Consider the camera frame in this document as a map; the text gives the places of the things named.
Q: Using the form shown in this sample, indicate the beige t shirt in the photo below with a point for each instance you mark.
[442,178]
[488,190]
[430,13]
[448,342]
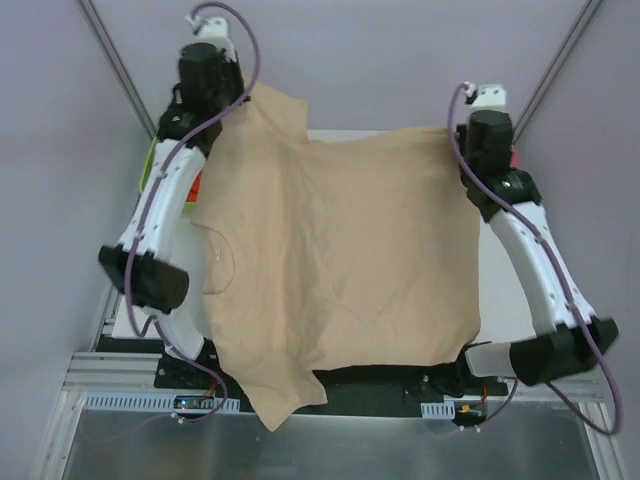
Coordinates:
[322,255]

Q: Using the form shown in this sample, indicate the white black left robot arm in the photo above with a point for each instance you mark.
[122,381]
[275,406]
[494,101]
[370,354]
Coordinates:
[157,265]

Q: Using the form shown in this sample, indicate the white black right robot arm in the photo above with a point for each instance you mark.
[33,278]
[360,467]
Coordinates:
[569,336]

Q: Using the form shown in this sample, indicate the orange t shirt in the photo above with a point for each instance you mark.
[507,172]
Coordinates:
[194,190]

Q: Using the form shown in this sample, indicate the green plastic basket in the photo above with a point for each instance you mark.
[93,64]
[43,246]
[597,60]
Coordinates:
[147,167]

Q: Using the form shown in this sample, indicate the folded red t shirt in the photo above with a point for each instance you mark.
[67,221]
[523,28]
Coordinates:
[515,159]

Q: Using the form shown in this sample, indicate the right white cable duct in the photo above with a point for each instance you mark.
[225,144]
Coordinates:
[445,410]

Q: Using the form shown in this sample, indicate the white cable duct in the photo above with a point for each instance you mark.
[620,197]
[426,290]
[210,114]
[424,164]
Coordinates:
[159,403]
[445,410]

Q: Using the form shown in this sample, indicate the aluminium front frame rail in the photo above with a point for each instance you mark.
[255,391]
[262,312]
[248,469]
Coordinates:
[135,372]

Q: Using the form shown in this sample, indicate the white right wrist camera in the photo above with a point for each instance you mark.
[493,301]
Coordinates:
[491,97]

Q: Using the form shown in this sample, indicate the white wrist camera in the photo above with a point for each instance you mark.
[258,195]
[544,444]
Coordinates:
[491,97]
[214,30]

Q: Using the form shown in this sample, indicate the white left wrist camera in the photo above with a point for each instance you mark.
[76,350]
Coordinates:
[214,30]

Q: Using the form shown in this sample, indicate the left white cable duct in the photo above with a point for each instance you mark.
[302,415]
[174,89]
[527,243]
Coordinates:
[159,403]

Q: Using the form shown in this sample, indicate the left aluminium corner post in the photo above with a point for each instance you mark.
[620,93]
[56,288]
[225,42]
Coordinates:
[116,63]

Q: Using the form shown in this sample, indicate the aluminium corner post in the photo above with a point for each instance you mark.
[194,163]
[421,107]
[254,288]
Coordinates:
[116,63]
[576,32]

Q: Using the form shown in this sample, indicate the right aluminium corner post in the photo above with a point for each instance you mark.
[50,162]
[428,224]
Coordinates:
[576,32]

